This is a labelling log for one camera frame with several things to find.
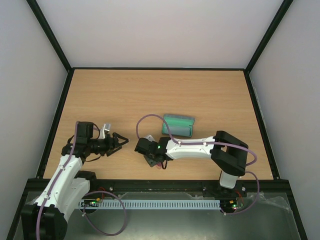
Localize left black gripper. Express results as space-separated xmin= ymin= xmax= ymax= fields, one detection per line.
xmin=88 ymin=132 xmax=129 ymax=156

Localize pink sunglasses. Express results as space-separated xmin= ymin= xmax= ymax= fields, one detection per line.
xmin=156 ymin=162 xmax=162 ymax=169

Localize grey glasses case green lining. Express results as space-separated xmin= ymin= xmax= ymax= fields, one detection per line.
xmin=163 ymin=113 xmax=195 ymax=138

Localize light blue cleaning cloth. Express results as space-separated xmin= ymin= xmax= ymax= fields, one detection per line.
xmin=169 ymin=125 xmax=191 ymax=137

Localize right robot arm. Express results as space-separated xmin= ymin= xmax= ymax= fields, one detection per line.
xmin=134 ymin=130 xmax=249 ymax=196

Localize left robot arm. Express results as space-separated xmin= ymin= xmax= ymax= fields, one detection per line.
xmin=21 ymin=121 xmax=129 ymax=240

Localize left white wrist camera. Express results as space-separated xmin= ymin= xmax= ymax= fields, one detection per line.
xmin=98 ymin=123 xmax=111 ymax=139

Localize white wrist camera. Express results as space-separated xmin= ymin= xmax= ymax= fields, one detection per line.
xmin=98 ymin=123 xmax=111 ymax=139
xmin=145 ymin=134 xmax=155 ymax=142

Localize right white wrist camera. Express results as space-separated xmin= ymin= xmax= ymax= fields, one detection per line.
xmin=145 ymin=134 xmax=155 ymax=142

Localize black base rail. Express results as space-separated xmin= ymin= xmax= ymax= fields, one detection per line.
xmin=24 ymin=177 xmax=291 ymax=198

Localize light blue slotted cable duct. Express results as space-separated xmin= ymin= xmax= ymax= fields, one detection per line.
xmin=85 ymin=199 xmax=221 ymax=210

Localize black aluminium frame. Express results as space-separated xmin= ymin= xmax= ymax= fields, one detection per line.
xmin=4 ymin=0 xmax=310 ymax=240

